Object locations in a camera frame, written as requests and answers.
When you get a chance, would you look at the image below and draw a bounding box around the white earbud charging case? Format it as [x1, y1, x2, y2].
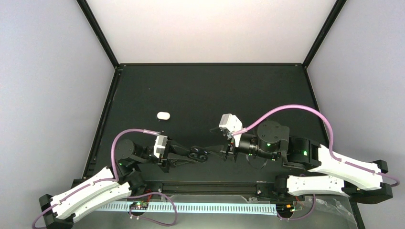
[156, 112, 171, 121]

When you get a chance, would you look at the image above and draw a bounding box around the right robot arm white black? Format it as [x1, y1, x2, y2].
[204, 121, 393, 204]

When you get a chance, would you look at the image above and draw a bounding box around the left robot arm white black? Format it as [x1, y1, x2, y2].
[39, 135, 208, 229]

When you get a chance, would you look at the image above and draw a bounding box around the left circuit board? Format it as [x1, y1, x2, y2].
[129, 202, 149, 210]

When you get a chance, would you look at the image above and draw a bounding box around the circuit board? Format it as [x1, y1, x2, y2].
[276, 204, 303, 212]
[129, 202, 149, 210]

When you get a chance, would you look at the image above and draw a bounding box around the right circuit board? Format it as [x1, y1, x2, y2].
[276, 204, 303, 212]

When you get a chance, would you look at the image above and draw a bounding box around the clear plastic sheet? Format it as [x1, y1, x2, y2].
[237, 196, 358, 229]

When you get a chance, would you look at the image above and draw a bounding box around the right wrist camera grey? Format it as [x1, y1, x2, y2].
[218, 114, 243, 138]

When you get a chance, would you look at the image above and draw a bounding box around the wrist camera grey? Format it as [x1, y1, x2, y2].
[218, 114, 243, 138]
[153, 135, 168, 158]

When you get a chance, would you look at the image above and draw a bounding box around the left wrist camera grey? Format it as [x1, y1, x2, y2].
[153, 135, 168, 158]

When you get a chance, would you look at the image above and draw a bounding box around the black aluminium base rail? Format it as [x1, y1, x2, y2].
[68, 178, 352, 203]

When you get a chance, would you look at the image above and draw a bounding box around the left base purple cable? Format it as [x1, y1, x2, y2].
[128, 192, 178, 227]

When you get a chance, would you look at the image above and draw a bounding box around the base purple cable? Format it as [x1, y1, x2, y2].
[277, 193, 317, 221]
[128, 192, 178, 227]

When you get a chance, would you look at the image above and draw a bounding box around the white slotted cable duct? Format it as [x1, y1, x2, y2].
[97, 201, 277, 216]

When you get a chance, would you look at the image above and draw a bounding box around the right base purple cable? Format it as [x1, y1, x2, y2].
[277, 193, 317, 221]

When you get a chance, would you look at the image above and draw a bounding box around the black frame post right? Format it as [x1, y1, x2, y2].
[302, 0, 347, 69]

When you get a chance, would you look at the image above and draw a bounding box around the black frame post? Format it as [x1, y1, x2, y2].
[302, 0, 347, 69]
[76, 0, 119, 68]

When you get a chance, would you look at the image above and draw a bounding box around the black frame post left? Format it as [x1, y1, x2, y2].
[76, 0, 119, 68]

